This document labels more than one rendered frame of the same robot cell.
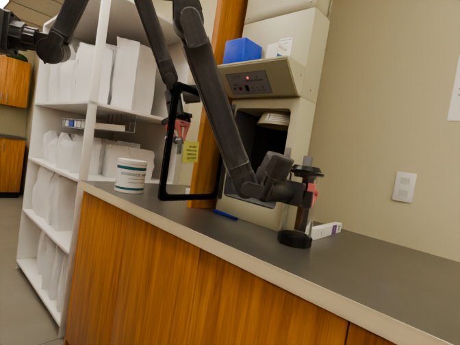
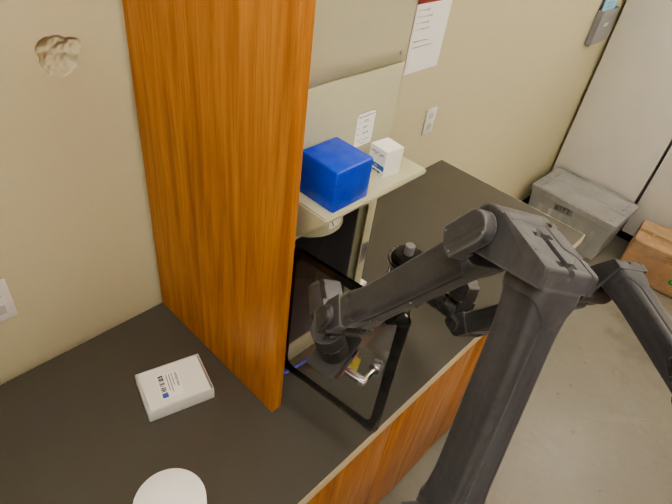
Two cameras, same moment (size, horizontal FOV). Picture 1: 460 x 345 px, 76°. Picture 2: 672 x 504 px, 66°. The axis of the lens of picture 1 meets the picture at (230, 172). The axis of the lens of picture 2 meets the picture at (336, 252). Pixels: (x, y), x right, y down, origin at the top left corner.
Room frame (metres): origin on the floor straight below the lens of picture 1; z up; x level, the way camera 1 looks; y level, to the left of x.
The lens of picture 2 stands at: (1.18, 0.89, 2.08)
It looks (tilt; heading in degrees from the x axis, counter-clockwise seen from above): 39 degrees down; 266
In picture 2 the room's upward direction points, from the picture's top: 9 degrees clockwise
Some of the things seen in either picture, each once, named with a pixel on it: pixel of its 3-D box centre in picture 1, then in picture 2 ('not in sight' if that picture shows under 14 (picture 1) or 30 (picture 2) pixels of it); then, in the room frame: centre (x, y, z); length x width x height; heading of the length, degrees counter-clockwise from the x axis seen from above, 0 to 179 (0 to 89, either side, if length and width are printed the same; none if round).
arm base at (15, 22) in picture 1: (22, 36); not in sight; (0.96, 0.72, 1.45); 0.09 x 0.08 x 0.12; 16
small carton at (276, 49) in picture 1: (276, 55); (385, 157); (1.03, -0.10, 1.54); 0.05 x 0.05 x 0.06; 40
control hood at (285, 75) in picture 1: (256, 79); (357, 199); (1.08, -0.04, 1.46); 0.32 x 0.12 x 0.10; 47
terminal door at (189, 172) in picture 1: (197, 146); (335, 343); (1.09, 0.13, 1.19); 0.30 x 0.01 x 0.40; 143
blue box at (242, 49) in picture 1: (242, 55); (334, 174); (1.14, 0.02, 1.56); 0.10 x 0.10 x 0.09; 47
